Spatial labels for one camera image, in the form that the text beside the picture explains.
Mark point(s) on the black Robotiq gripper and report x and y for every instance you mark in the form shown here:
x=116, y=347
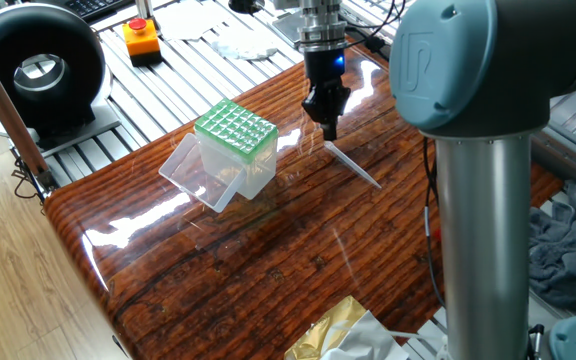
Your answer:
x=324, y=70

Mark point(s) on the clear large pipette tip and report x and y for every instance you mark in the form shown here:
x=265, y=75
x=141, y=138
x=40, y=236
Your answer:
x=353, y=165

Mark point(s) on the clear tip box green rack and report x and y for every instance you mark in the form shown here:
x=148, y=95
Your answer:
x=238, y=130

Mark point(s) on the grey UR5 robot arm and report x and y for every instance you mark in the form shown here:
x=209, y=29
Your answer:
x=483, y=100

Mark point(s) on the dark grey metal plate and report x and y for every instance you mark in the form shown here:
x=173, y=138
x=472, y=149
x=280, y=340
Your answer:
x=288, y=27

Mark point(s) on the white crumpled cloth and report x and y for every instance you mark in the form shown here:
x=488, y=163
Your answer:
x=245, y=45

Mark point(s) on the black knob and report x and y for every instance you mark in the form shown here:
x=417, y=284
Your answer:
x=245, y=5

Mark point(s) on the white paper sheet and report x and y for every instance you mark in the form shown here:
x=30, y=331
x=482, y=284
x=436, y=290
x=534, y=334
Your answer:
x=188, y=20

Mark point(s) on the orange emergency stop button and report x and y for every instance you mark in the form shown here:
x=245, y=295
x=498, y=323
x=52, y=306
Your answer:
x=140, y=42

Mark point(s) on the gold foil bag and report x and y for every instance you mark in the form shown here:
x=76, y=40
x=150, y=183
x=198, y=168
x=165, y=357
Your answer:
x=328, y=330

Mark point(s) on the black keyboard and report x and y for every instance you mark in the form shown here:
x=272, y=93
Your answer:
x=98, y=6

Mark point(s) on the grey cloth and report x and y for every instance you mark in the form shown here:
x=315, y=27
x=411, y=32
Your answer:
x=568, y=250

